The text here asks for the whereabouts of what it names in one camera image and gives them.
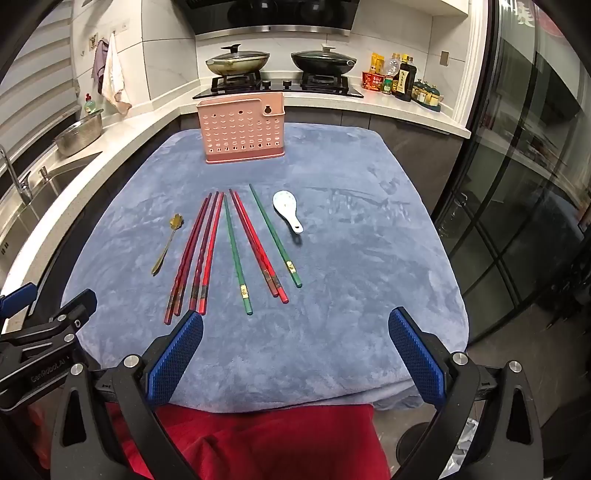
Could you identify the purple hanging cloth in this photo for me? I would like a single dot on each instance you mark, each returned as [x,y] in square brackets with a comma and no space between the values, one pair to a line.
[98,60]

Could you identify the glass lid with black knob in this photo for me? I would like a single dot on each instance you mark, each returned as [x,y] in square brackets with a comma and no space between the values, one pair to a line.
[238,56]

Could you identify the green chopstick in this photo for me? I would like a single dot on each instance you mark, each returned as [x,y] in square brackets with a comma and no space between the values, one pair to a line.
[274,235]
[237,254]

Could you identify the blue fleece blanket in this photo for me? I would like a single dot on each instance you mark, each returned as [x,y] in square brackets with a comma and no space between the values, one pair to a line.
[346,277]

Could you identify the steel sink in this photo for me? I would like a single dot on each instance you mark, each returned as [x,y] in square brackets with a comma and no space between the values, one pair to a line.
[46,189]

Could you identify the hanging towels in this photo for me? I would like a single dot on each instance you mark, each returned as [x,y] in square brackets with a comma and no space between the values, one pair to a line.
[114,74]

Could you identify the gold metal spoon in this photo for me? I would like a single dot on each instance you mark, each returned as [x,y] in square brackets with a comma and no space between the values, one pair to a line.
[176,221]

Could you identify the dark base cabinet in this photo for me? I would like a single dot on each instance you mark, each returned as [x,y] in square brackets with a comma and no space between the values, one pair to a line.
[415,138]

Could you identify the black-framed glass door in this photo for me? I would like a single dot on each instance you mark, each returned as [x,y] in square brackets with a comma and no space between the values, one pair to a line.
[521,161]

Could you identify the white window blind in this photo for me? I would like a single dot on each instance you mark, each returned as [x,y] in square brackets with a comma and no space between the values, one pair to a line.
[32,92]

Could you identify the steel basin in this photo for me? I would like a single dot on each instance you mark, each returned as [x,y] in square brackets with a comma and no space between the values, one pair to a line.
[78,134]

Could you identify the white ceramic spoon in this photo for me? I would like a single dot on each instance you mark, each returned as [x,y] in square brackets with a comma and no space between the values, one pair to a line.
[284,203]

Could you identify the yellow-capped oil bottle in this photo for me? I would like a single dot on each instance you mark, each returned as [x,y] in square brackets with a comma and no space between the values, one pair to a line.
[406,59]

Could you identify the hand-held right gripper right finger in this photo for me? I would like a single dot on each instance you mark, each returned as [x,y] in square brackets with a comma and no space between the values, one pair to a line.
[415,355]

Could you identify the black range hood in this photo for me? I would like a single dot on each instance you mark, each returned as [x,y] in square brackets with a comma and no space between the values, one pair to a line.
[268,16]

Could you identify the green seasoning jar set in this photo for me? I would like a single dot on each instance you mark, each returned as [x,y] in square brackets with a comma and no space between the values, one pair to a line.
[427,94]

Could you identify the steel faucet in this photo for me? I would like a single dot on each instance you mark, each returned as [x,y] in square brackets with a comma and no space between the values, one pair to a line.
[11,177]

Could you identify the yellow seasoning packet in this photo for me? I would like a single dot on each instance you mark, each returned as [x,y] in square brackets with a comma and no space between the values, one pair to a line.
[377,62]

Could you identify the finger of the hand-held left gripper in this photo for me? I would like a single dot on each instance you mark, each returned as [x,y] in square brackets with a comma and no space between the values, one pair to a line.
[16,297]
[78,304]

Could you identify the green dish soap bottle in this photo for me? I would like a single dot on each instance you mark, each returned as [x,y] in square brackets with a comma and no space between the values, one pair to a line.
[91,106]

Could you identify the brown wall socket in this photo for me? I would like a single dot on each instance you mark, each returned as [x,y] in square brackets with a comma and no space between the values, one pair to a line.
[444,57]

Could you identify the small green-capped jar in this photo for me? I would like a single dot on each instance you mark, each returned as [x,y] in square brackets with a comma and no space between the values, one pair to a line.
[387,86]

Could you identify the red cloth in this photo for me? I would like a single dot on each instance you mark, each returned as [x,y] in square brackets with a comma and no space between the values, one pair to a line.
[277,443]

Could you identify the beige wok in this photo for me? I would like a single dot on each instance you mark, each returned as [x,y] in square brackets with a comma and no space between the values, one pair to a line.
[238,70]

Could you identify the black wok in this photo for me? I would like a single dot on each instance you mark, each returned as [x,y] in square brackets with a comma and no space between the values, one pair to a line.
[323,68]

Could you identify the pink perforated utensil holder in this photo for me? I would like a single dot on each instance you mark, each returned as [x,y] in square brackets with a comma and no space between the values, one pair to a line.
[240,134]

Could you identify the clear plastic bottle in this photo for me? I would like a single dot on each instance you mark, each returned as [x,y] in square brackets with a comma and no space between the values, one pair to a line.
[392,67]

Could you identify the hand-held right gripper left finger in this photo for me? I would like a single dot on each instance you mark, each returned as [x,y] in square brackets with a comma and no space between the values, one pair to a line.
[178,355]

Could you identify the red instant noodle cup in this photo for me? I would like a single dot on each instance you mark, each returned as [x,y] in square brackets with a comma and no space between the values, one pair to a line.
[371,82]

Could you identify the black gas stove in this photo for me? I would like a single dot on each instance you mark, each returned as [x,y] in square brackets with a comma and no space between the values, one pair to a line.
[277,87]

